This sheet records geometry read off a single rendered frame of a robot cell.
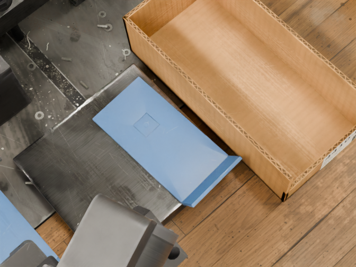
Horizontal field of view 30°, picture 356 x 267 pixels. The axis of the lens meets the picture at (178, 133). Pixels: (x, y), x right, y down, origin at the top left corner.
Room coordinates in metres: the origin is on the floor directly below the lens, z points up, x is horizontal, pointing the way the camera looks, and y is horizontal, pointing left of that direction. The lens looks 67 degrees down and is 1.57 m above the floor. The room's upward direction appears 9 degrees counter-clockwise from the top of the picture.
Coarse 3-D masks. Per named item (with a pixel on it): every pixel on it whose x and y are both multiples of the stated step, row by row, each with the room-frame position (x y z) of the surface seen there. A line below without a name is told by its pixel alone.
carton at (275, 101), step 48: (192, 0) 0.45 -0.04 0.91; (240, 0) 0.41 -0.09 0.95; (144, 48) 0.37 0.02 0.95; (192, 48) 0.39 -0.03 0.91; (240, 48) 0.38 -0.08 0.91; (288, 48) 0.35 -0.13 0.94; (192, 96) 0.31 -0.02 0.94; (240, 96) 0.32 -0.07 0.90; (288, 96) 0.31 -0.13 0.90; (336, 96) 0.29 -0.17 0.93; (240, 144) 0.25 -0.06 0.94; (288, 144) 0.25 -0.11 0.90; (336, 144) 0.23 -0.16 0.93; (288, 192) 0.19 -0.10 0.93
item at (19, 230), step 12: (0, 192) 0.22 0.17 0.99; (0, 204) 0.20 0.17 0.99; (12, 204) 0.20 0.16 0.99; (0, 216) 0.19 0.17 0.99; (12, 216) 0.19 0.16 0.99; (0, 228) 0.18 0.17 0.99; (12, 228) 0.18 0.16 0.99; (24, 228) 0.18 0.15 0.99; (0, 240) 0.17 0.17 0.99; (12, 240) 0.17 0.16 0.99; (24, 240) 0.17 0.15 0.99; (36, 240) 0.17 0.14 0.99; (0, 252) 0.16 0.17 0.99; (48, 252) 0.15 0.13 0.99
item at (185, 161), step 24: (120, 96) 0.33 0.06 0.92; (144, 96) 0.32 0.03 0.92; (96, 120) 0.30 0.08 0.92; (120, 120) 0.30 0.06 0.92; (168, 120) 0.29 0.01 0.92; (120, 144) 0.27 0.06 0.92; (144, 144) 0.27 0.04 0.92; (168, 144) 0.26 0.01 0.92; (192, 144) 0.26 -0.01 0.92; (168, 168) 0.24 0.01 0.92; (192, 168) 0.23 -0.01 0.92; (216, 168) 0.23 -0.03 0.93; (192, 192) 0.21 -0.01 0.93
